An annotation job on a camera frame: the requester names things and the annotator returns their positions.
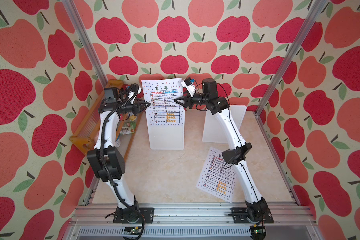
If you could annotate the right aluminium corner post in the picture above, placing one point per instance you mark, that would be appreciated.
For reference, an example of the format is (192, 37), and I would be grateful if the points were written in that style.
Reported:
(308, 23)

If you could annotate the green label snack packet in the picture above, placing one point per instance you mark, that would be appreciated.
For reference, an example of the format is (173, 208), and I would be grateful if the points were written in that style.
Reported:
(128, 128)

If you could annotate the paper menu sheet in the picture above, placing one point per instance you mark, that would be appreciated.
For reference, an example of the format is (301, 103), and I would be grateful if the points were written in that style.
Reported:
(216, 177)
(161, 94)

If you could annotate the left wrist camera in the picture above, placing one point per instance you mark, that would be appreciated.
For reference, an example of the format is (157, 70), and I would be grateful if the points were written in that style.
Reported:
(130, 92)

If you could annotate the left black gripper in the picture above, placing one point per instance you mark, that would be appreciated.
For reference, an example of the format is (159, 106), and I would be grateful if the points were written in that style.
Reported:
(136, 107)

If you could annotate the left aluminium corner post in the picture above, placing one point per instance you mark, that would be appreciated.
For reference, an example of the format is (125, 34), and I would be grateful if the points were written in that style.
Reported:
(81, 31)

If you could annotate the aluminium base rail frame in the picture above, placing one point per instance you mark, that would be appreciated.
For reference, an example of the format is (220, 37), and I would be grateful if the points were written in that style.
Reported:
(193, 221)

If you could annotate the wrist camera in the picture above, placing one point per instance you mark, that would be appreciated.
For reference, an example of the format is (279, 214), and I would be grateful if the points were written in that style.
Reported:
(130, 92)
(189, 84)

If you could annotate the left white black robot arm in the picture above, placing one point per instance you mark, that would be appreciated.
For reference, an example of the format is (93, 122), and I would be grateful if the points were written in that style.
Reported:
(106, 161)

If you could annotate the right white menu rack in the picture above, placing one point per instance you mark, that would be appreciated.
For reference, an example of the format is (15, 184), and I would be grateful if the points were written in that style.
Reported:
(213, 130)

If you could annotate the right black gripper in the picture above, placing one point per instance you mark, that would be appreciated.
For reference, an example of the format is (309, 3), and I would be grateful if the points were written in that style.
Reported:
(187, 101)

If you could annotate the left white menu rack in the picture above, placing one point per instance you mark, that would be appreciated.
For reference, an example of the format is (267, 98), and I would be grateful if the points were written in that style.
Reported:
(166, 129)

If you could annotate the orange wooden shelf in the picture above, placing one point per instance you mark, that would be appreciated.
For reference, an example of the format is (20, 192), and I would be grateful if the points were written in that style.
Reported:
(86, 134)

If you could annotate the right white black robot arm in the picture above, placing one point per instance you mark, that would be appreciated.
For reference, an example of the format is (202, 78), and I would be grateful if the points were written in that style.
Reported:
(235, 156)

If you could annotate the white menu rack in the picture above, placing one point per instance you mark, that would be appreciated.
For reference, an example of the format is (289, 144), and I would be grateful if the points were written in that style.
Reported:
(213, 130)
(166, 129)

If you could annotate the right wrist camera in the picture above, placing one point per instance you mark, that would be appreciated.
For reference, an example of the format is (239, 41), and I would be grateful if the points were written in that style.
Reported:
(189, 84)

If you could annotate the aluminium corner post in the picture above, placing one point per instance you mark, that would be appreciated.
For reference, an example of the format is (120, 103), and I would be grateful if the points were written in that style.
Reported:
(308, 23)
(81, 31)

